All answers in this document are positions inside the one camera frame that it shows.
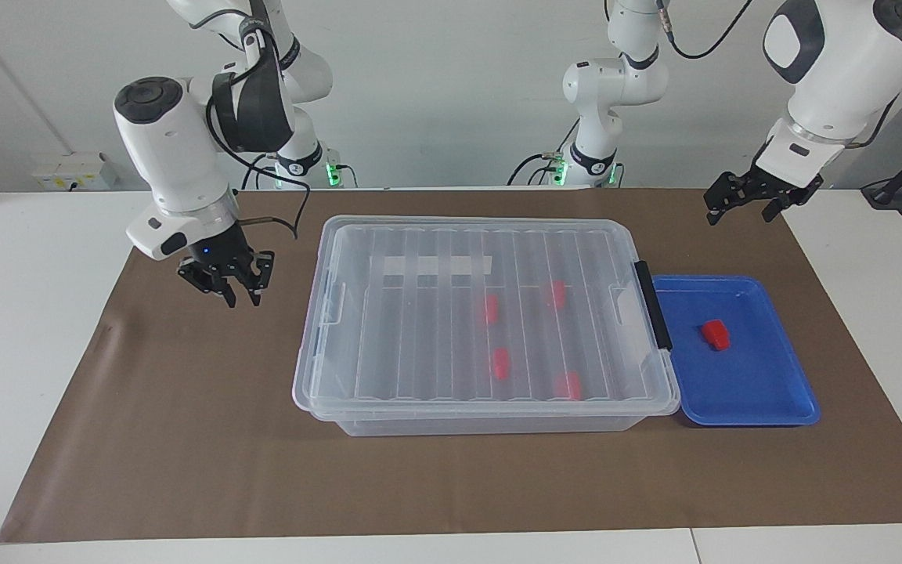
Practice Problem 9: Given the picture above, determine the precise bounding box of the clear plastic storage box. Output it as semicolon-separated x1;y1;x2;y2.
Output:
294;219;681;437

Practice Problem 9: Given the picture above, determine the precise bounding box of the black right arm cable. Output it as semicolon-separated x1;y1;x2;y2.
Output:
207;78;312;240

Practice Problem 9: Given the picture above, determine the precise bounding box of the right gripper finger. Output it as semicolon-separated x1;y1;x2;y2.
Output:
247;251;276;306
179;266;236;308

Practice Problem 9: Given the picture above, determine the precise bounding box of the blue plastic tray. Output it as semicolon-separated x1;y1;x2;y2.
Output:
652;274;821;428

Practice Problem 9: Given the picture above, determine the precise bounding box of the black base cable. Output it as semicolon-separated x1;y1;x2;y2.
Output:
241;151;280;191
507;125;577;186

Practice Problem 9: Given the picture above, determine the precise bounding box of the black box latch handle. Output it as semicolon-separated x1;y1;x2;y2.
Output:
633;261;673;351

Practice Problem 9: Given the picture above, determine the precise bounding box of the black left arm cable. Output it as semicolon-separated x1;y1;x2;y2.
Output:
655;0;902;150

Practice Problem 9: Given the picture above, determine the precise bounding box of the brown paper table mat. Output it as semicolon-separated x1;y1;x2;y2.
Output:
0;186;902;544

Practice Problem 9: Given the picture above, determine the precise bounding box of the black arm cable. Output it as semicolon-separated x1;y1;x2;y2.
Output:
207;78;312;240
655;0;902;150

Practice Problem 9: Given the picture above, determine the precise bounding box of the clear ribbed plastic lid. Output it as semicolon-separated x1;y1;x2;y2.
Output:
293;216;680;416

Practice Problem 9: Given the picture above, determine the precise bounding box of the white wall power strip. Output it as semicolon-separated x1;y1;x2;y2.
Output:
32;153;119;191

